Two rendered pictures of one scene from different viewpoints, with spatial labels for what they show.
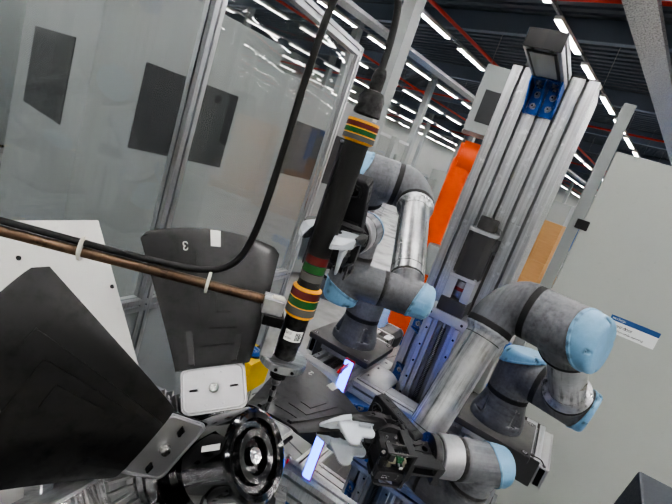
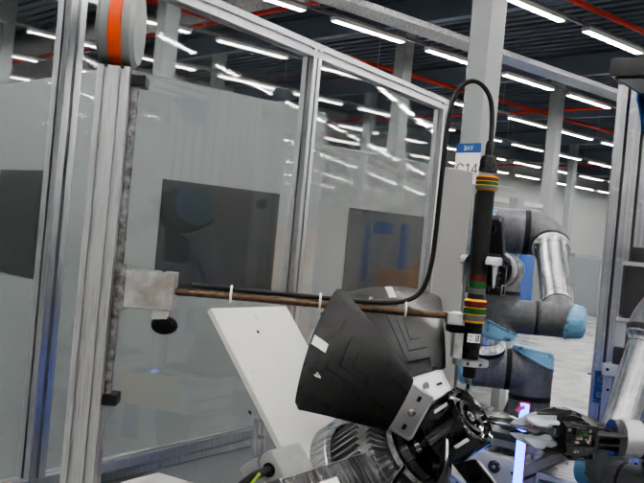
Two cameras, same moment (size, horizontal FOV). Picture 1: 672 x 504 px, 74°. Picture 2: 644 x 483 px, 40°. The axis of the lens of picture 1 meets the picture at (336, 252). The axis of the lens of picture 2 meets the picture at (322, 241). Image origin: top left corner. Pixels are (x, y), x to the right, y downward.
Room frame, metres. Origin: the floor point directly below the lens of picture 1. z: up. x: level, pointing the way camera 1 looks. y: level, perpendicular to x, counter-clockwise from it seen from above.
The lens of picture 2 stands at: (-1.14, 0.03, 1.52)
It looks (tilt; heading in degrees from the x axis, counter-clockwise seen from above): 0 degrees down; 10
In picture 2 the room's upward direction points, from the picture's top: 5 degrees clockwise
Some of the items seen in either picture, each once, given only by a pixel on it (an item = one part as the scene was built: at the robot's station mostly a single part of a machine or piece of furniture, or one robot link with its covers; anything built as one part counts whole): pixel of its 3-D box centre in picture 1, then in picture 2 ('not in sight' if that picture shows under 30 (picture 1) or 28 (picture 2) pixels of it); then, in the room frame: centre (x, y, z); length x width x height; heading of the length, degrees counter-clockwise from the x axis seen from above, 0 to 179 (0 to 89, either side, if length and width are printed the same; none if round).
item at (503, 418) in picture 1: (502, 404); not in sight; (1.20, -0.60, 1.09); 0.15 x 0.15 x 0.10
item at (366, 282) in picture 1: (354, 279); (508, 315); (0.88, -0.05, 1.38); 0.11 x 0.08 x 0.11; 92
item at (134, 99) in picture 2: not in sight; (125, 240); (0.46, 0.68, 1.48); 0.05 x 0.03 x 0.62; 13
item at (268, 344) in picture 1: (285, 332); (467, 338); (0.61, 0.03, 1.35); 0.09 x 0.07 x 0.10; 103
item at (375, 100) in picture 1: (325, 235); (479, 259); (0.61, 0.02, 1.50); 0.04 x 0.04 x 0.46
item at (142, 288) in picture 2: not in sight; (148, 288); (0.47, 0.63, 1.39); 0.10 x 0.07 x 0.08; 103
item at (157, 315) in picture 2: not in sight; (164, 321); (0.48, 0.60, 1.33); 0.05 x 0.04 x 0.05; 103
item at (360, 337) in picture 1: (358, 326); (527, 411); (1.41, -0.15, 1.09); 0.15 x 0.15 x 0.10
